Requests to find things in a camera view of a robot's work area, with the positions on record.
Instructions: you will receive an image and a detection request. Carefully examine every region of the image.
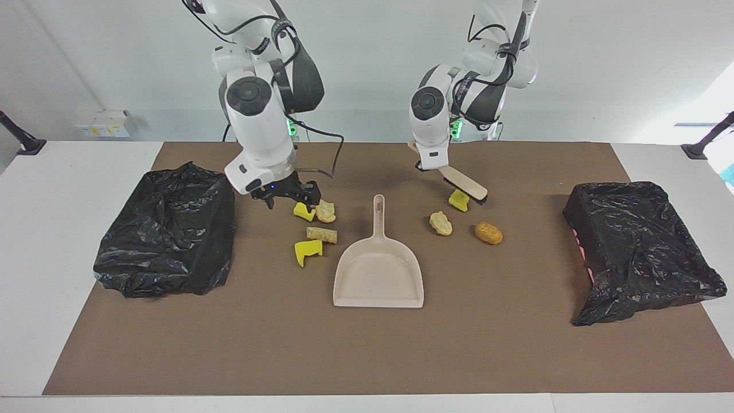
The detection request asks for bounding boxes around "beige brush with black bristles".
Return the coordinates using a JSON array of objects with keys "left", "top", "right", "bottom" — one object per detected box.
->
[{"left": 407, "top": 141, "right": 489, "bottom": 206}]

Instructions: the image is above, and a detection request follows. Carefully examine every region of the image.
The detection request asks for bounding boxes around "notched yellow sponge piece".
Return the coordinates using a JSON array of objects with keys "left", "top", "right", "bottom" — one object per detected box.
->
[{"left": 295, "top": 239, "right": 323, "bottom": 268}]

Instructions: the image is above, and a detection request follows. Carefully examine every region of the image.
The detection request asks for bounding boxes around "brown oval bread roll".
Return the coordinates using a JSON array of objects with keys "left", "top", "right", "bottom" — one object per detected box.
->
[{"left": 474, "top": 221, "right": 504, "bottom": 246}]

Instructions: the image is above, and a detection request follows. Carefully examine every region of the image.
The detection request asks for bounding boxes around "beige plastic dustpan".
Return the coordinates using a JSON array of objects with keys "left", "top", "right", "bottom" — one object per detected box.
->
[{"left": 333, "top": 194, "right": 425, "bottom": 309}]

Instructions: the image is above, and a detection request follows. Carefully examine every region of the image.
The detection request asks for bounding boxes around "black bag lined pink bin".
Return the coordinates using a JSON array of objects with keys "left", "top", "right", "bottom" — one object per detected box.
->
[{"left": 562, "top": 181, "right": 728, "bottom": 326}]

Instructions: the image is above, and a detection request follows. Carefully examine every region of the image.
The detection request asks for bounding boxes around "brown table mat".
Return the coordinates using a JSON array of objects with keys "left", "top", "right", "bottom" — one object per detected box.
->
[{"left": 42, "top": 141, "right": 734, "bottom": 396}]

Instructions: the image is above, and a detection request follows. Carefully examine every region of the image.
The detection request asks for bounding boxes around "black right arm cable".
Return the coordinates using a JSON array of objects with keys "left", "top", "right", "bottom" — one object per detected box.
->
[{"left": 182, "top": 0, "right": 345, "bottom": 180}]

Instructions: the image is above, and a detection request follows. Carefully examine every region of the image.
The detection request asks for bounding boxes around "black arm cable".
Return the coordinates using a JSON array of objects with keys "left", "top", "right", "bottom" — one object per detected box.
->
[
  {"left": 182, "top": 0, "right": 345, "bottom": 180},
  {"left": 467, "top": 0, "right": 538, "bottom": 141}
]

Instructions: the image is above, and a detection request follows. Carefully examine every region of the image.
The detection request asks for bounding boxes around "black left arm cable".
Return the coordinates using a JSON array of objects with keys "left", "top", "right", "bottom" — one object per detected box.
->
[{"left": 467, "top": 0, "right": 538, "bottom": 141}]

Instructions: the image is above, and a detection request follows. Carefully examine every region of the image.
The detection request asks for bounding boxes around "white wall socket box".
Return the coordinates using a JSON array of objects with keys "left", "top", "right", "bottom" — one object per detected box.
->
[{"left": 76, "top": 110, "right": 139, "bottom": 139}]

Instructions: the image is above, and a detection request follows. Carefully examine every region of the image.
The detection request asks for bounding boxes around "black camera stand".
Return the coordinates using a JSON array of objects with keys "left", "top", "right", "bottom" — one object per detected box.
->
[
  {"left": 0, "top": 109, "right": 48, "bottom": 157},
  {"left": 681, "top": 111, "right": 734, "bottom": 161}
]

